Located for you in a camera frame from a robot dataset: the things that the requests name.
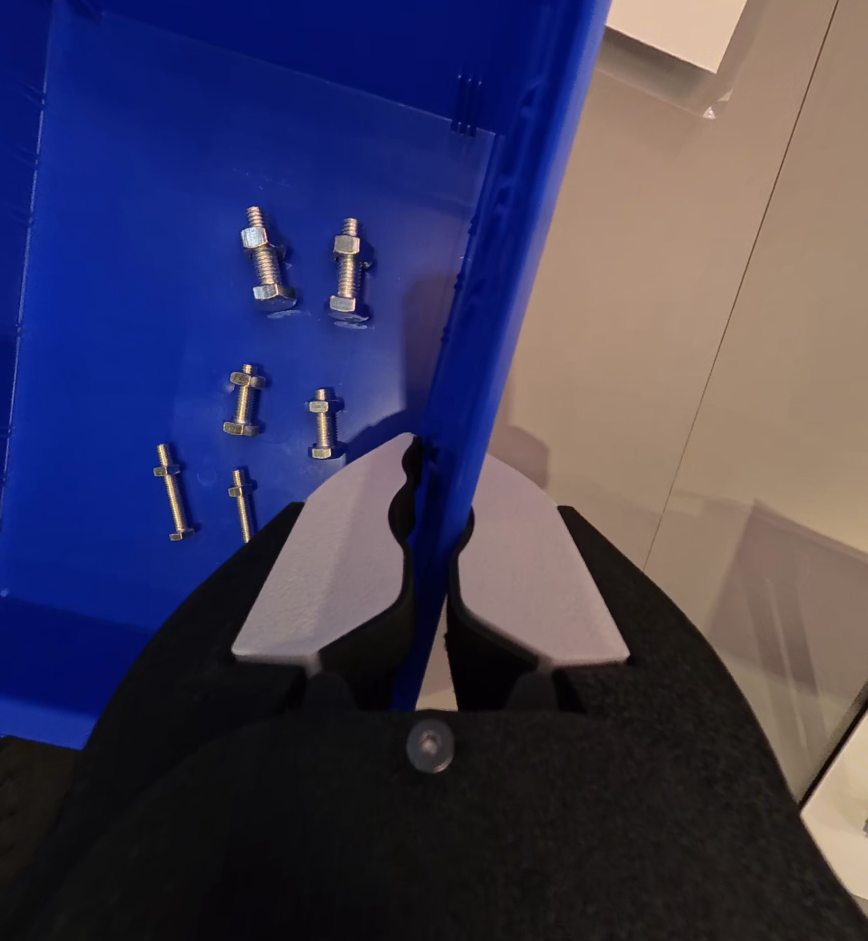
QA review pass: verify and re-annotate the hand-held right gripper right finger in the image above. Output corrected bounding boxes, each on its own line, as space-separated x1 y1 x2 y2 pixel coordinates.
445 452 632 673

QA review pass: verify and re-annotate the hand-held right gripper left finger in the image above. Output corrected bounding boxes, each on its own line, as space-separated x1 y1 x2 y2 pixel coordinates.
230 431 423 673

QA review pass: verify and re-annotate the thin long bolt with nut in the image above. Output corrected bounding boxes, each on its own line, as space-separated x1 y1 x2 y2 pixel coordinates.
153 443 198 543
228 469 256 545

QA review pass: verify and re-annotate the blue plastic bin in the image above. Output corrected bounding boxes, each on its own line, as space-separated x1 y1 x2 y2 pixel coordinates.
0 0 615 751

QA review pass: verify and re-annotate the medium bolt with nut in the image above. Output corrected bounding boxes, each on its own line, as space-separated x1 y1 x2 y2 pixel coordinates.
307 388 347 460
222 363 268 438

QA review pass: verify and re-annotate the large bolt with nut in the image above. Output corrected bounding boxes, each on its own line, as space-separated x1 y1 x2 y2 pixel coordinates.
327 218 373 322
241 206 298 313

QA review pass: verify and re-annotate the white slab with clear edge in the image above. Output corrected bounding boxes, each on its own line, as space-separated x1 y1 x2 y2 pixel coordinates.
601 0 751 122

